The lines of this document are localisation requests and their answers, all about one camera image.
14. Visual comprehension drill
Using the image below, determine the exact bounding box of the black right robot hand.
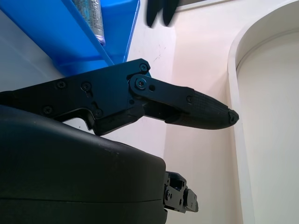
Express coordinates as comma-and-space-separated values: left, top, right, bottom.
0, 58, 239, 224

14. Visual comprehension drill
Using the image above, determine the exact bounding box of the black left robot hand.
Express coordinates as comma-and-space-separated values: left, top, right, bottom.
146, 0, 177, 28

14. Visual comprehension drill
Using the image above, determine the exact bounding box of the purple roll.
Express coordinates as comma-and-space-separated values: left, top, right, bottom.
72, 0, 106, 46

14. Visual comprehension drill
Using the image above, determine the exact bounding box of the white tray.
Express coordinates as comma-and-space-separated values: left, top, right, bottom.
228, 0, 299, 224

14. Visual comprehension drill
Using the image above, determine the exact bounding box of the blue plastic tray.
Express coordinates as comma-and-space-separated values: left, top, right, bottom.
0, 0, 152, 79

